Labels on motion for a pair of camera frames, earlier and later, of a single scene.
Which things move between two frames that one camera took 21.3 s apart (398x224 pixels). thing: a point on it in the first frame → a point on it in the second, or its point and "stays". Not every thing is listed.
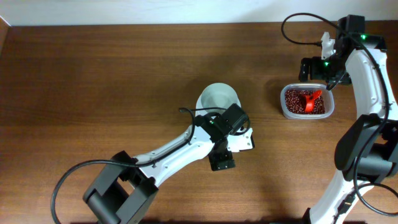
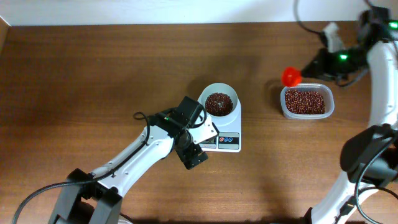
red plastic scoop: x=310 y=99 → x=291 y=76
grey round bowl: x=218 y=95 stays
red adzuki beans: x=295 y=101 stays
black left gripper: x=221 y=160 → x=193 y=158
